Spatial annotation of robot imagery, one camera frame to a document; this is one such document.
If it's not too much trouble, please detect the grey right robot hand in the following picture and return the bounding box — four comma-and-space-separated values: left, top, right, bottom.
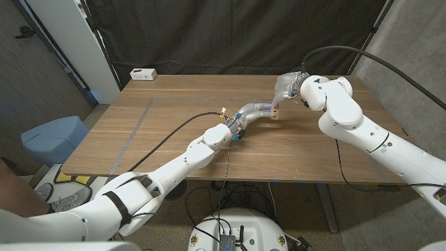
271, 71, 311, 107

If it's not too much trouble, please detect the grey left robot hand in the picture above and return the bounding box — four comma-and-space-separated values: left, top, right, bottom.
226, 102, 275, 134

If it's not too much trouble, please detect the black backdrop curtain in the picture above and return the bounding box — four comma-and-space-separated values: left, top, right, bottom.
85, 0, 394, 88

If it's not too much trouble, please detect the black backdrop stand pole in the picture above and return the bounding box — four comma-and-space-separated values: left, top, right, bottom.
346, 0, 394, 76
79, 0, 123, 91

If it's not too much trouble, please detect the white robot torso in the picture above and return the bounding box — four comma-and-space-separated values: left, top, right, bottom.
187, 208, 289, 251

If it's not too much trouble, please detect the white power strip box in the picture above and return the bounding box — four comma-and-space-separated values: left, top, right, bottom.
130, 68, 157, 82

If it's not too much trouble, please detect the black antenna on torso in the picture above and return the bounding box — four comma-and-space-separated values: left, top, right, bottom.
236, 225, 248, 251

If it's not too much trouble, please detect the grey table leg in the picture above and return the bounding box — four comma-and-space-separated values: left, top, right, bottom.
315, 183, 339, 234

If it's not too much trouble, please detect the grey electronics box on torso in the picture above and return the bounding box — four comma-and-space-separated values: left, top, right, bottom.
218, 234, 237, 251

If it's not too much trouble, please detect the black connector beside torso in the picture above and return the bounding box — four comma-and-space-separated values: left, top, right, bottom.
295, 236, 313, 251

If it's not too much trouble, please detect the white cabinet panel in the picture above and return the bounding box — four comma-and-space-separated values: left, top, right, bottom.
26, 0, 121, 105

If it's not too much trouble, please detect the grey sneaker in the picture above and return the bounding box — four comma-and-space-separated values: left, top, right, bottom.
33, 183, 55, 202
51, 187, 93, 213

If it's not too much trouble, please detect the blue-grey padded stool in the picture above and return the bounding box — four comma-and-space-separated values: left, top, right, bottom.
20, 115, 90, 167

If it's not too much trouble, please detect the person's bare leg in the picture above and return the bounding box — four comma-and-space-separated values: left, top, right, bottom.
0, 162, 52, 217

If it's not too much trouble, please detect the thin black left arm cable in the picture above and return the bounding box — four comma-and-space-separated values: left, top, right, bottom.
130, 139, 233, 245

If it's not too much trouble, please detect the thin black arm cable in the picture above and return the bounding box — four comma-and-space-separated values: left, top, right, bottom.
334, 138, 446, 192
130, 139, 233, 245

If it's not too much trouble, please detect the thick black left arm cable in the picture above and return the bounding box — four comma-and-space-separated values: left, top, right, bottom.
128, 111, 228, 172

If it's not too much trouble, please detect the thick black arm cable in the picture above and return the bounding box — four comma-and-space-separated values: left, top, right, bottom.
301, 45, 446, 112
128, 111, 228, 172

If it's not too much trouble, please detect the black floor cable bundle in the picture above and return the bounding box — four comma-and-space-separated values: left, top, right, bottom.
184, 180, 276, 227

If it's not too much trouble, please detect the white floor cable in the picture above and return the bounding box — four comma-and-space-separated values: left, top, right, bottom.
267, 181, 279, 220

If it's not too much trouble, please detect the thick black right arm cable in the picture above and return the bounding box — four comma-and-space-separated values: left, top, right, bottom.
301, 45, 446, 112

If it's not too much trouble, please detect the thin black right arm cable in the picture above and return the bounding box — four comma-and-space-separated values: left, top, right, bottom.
334, 138, 446, 192

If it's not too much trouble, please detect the dark door frame rail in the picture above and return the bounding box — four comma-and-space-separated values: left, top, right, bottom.
10, 0, 99, 107

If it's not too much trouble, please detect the black door handle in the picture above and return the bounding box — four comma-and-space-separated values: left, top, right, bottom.
14, 26, 36, 39

